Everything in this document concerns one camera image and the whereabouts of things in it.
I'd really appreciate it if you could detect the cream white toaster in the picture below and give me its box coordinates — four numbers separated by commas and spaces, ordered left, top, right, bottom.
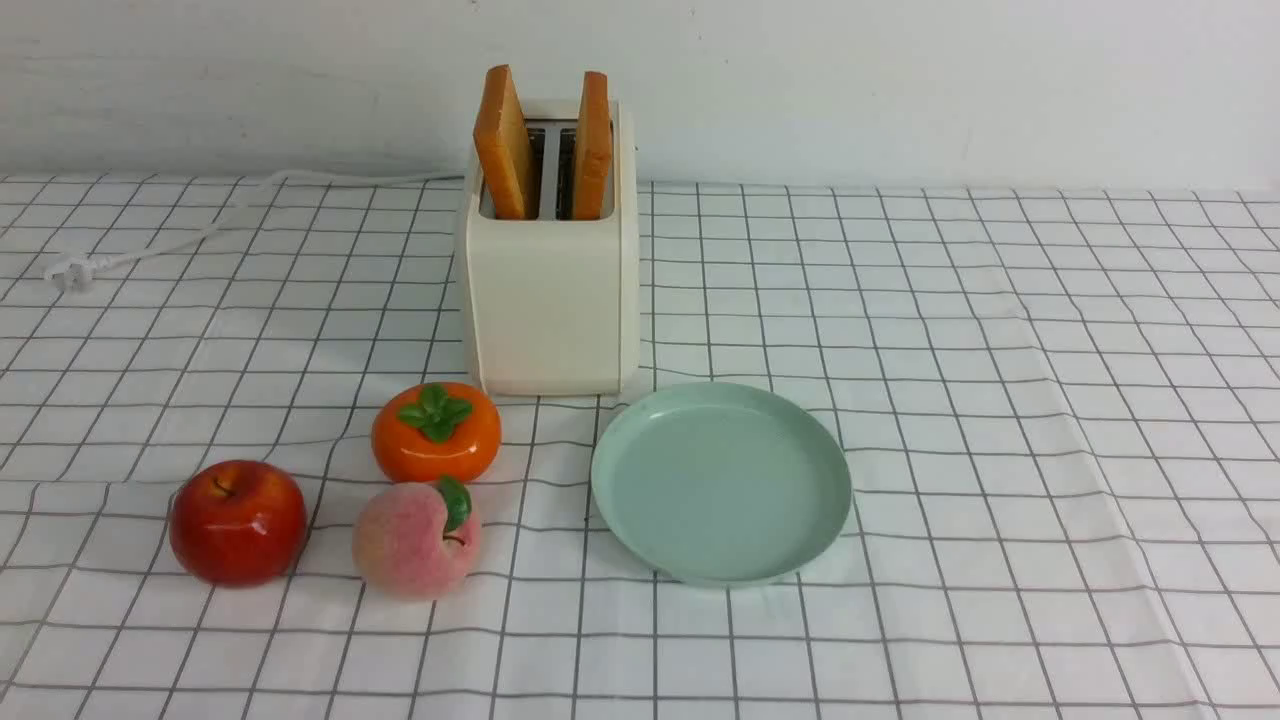
454, 99, 640, 396

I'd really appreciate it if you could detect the white toaster power cord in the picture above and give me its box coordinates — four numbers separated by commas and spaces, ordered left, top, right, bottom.
44, 168, 467, 293

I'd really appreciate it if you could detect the orange persimmon toy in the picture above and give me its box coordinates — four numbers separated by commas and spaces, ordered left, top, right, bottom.
370, 382, 503, 483

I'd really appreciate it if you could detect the pink peach toy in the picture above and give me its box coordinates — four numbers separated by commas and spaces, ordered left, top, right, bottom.
352, 477, 483, 600

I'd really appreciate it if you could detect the toast slice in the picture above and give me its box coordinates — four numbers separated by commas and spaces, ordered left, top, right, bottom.
474, 65, 540, 220
571, 70, 613, 222

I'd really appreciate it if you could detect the light green plate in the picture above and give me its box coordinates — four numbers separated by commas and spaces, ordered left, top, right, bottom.
590, 382, 852, 587

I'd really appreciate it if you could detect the white checkered tablecloth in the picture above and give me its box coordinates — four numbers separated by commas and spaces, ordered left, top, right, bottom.
1, 174, 1279, 719

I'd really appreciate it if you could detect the red apple toy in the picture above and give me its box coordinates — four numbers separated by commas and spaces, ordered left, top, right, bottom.
168, 459, 308, 587

